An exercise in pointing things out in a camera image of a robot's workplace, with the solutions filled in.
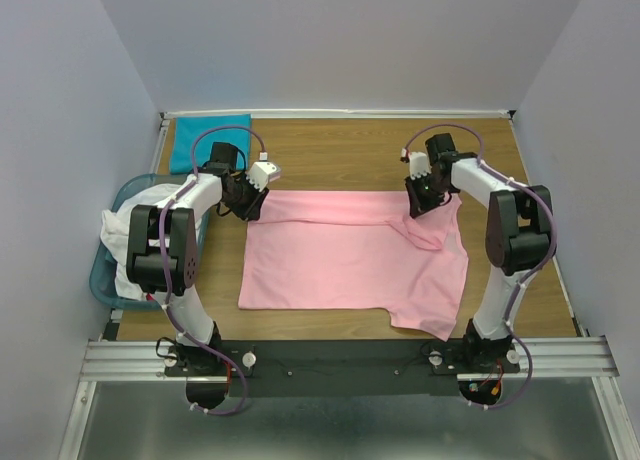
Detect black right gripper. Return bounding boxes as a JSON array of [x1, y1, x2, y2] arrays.
[[402, 171, 450, 220]]

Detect pink t-shirt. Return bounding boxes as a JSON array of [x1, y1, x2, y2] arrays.
[[238, 191, 469, 340]]

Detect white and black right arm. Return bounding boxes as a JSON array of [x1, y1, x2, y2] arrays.
[[400, 133, 557, 375]]

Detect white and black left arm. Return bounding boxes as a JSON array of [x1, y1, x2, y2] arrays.
[[126, 142, 280, 375]]

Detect folded teal t-shirt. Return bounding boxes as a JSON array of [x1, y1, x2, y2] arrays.
[[169, 114, 251, 175]]

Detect white t-shirt in basket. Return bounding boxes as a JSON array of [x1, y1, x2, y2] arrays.
[[99, 182, 211, 301]]

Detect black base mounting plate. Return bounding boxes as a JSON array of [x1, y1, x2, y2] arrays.
[[156, 339, 520, 413]]

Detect blue plastic laundry basket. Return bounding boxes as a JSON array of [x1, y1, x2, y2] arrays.
[[89, 174, 192, 312]]

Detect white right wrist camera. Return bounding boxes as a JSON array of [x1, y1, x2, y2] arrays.
[[400, 149, 431, 180]]

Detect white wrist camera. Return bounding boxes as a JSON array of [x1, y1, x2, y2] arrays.
[[400, 149, 431, 180], [246, 161, 281, 192]]

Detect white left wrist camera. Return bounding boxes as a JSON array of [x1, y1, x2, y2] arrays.
[[246, 161, 281, 192]]

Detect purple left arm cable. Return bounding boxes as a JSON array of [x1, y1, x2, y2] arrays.
[[157, 125, 269, 417]]

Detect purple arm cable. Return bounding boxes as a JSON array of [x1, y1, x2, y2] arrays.
[[402, 123, 557, 411], [157, 125, 269, 417]]

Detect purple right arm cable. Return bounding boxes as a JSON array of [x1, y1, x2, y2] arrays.
[[402, 123, 557, 411]]

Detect aluminium front rail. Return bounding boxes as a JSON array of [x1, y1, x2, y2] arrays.
[[80, 337, 619, 382]]

